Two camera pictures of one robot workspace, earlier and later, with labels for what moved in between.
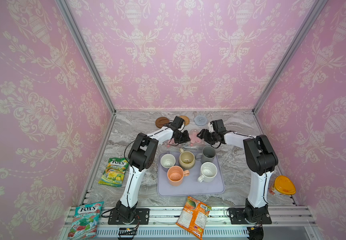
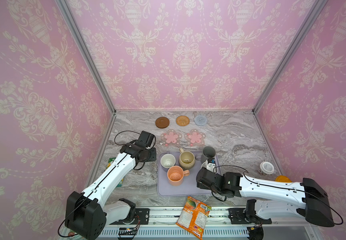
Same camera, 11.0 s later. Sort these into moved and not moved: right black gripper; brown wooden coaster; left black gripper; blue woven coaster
Moved: left black gripper; right black gripper
Not moved: brown wooden coaster; blue woven coaster
